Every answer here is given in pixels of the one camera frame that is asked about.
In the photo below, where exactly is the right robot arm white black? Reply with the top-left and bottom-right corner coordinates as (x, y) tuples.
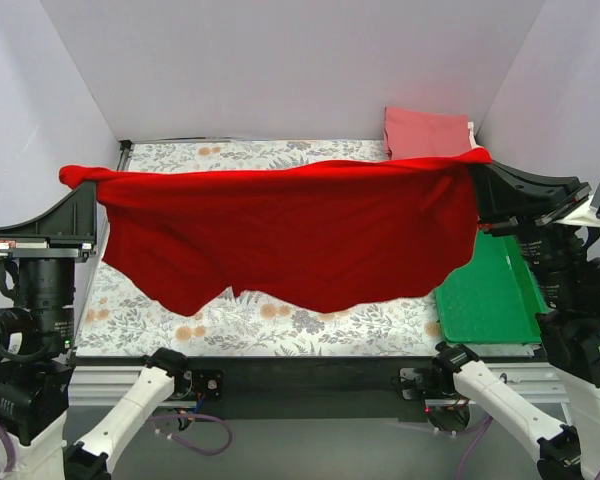
(431, 163), (600, 479)

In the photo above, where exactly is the floral patterned table mat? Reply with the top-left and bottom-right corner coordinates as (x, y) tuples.
(77, 140), (441, 357)

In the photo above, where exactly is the red t shirt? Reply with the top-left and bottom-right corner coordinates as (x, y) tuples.
(59, 148), (491, 316)

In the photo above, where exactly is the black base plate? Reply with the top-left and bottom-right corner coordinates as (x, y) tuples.
(189, 356), (432, 421)

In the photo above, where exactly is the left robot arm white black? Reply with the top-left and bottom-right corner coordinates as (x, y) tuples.
(0, 182), (193, 479)

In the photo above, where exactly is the green plastic tray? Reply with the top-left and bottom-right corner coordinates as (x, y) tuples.
(435, 232), (547, 344)

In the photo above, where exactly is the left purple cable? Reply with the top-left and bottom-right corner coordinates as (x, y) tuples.
(0, 407), (232, 474)

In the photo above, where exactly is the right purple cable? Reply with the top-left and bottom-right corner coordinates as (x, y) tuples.
(394, 414), (600, 480)

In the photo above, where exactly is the purple cable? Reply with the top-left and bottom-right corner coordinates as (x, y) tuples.
(394, 414), (600, 480)
(0, 407), (232, 474)

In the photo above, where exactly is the salmon pink folded shirt top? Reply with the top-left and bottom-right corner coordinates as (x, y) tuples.
(384, 107), (472, 159)

